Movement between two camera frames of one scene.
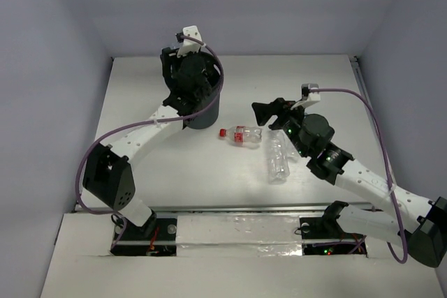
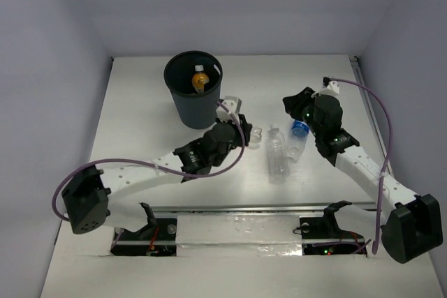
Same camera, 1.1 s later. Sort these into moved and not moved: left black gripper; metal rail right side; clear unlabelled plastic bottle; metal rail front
Moved: left black gripper
Not moved: clear unlabelled plastic bottle; metal rail right side; metal rail front
